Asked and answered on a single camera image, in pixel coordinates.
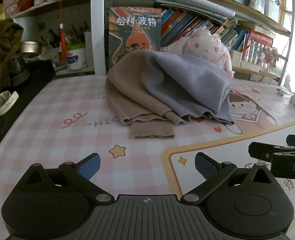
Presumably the stack of red boxes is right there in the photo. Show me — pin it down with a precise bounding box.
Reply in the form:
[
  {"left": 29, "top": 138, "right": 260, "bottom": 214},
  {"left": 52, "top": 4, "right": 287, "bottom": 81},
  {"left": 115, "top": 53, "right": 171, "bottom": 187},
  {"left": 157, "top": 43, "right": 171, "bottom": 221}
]
[{"left": 245, "top": 29, "right": 273, "bottom": 63}]

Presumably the pink white plush toy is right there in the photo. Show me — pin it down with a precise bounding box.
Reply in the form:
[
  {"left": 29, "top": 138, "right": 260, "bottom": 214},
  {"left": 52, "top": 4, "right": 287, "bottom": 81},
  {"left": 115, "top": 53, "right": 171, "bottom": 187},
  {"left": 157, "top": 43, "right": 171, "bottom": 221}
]
[{"left": 166, "top": 29, "right": 235, "bottom": 81}]

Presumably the white frame bookshelf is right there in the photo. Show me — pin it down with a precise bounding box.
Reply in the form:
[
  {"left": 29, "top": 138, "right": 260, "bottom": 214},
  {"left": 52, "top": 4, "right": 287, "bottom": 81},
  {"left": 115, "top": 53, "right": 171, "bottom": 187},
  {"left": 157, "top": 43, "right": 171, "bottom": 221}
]
[{"left": 10, "top": 0, "right": 295, "bottom": 85}]

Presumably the cluster of small figurines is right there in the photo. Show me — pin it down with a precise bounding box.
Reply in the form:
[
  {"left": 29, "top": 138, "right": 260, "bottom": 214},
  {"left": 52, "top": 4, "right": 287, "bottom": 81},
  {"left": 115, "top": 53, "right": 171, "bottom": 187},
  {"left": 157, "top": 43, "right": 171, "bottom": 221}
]
[{"left": 262, "top": 46, "right": 278, "bottom": 72}]

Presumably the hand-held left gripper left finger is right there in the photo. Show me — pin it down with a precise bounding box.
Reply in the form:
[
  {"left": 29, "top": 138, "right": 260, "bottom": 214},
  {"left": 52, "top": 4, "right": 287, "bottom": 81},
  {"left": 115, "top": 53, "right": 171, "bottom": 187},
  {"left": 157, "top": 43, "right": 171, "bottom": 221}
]
[{"left": 22, "top": 153, "right": 113, "bottom": 205}]

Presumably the white wristwatch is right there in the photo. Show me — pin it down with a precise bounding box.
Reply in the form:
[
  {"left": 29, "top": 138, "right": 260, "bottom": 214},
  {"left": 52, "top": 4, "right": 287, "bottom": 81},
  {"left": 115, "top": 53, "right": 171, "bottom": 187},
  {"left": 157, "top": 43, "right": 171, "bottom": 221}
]
[{"left": 0, "top": 91, "right": 20, "bottom": 116}]

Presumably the flat white box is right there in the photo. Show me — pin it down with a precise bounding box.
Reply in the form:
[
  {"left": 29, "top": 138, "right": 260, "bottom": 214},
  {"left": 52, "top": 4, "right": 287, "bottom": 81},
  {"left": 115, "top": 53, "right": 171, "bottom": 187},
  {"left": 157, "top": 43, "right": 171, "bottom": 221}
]
[{"left": 240, "top": 60, "right": 261, "bottom": 72}]

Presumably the brown bag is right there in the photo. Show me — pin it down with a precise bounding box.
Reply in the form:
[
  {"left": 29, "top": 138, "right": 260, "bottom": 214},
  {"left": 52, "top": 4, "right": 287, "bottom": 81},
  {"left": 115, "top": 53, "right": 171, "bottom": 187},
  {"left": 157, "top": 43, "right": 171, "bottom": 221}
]
[{"left": 0, "top": 18, "right": 24, "bottom": 96}]

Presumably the grey-blue fleece garment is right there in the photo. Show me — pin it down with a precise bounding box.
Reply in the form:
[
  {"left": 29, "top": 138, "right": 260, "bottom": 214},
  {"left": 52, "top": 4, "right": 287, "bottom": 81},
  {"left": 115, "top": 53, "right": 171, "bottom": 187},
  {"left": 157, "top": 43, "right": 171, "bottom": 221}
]
[{"left": 147, "top": 49, "right": 235, "bottom": 126}]

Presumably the tall white box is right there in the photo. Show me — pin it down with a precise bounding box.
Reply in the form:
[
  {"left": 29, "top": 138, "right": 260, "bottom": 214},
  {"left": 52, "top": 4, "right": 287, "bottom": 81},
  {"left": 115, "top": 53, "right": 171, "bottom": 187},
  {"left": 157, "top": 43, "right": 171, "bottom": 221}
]
[{"left": 230, "top": 49, "right": 243, "bottom": 67}]

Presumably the round metal tin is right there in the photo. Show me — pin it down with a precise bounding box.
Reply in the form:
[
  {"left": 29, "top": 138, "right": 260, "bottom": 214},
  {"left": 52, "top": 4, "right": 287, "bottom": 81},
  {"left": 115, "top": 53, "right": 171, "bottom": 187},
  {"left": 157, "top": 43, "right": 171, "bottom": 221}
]
[{"left": 20, "top": 41, "right": 42, "bottom": 55}]

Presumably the row of colourful books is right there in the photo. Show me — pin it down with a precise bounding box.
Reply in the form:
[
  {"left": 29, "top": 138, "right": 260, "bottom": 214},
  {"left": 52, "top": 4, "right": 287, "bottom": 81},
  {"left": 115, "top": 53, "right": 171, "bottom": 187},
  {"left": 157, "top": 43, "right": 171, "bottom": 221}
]
[{"left": 160, "top": 7, "right": 250, "bottom": 52}]

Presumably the white jar green lid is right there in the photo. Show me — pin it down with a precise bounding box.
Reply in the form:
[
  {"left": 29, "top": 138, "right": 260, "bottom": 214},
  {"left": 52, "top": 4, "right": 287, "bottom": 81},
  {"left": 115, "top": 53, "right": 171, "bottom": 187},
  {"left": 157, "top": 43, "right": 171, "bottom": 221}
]
[{"left": 67, "top": 42, "right": 87, "bottom": 71}]

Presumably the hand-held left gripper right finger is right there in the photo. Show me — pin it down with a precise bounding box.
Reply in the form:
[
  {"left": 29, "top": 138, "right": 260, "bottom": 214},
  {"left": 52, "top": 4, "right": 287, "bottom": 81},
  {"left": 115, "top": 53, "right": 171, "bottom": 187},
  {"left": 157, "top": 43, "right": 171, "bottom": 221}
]
[{"left": 183, "top": 152, "right": 276, "bottom": 205}]

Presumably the pink checked desk mat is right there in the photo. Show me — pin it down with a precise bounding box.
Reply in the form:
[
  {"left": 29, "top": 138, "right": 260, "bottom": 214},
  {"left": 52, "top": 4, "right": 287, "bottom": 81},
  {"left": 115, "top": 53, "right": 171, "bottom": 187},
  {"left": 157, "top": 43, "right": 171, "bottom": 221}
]
[{"left": 0, "top": 74, "right": 295, "bottom": 240}]

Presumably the pen holder with pens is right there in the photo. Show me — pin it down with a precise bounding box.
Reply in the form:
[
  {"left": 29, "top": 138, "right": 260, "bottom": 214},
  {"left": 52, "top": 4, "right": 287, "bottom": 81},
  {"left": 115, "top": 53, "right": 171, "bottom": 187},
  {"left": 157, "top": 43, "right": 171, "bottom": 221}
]
[{"left": 39, "top": 22, "right": 91, "bottom": 67}]

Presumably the large orange cover book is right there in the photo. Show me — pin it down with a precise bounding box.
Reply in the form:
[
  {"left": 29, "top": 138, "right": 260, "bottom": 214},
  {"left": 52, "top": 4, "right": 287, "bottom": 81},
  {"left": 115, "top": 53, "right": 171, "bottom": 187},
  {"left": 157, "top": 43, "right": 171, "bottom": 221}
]
[{"left": 108, "top": 7, "right": 162, "bottom": 72}]

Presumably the grey tablet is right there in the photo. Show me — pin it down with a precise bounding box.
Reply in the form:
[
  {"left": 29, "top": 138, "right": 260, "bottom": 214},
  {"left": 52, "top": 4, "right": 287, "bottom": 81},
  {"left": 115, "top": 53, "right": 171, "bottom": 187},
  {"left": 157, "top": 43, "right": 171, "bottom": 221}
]
[{"left": 154, "top": 0, "right": 236, "bottom": 23}]

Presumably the red tassel ornament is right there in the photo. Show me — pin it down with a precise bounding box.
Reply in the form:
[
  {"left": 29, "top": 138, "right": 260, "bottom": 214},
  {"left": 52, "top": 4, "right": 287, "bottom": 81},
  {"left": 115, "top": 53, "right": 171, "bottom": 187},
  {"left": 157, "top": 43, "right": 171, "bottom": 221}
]
[{"left": 59, "top": 23, "right": 67, "bottom": 63}]

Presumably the dark round pot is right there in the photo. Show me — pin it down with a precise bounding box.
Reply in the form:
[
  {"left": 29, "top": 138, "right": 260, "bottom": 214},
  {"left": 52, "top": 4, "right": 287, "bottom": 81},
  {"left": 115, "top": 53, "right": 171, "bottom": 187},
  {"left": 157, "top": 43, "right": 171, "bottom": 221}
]
[{"left": 7, "top": 54, "right": 31, "bottom": 81}]

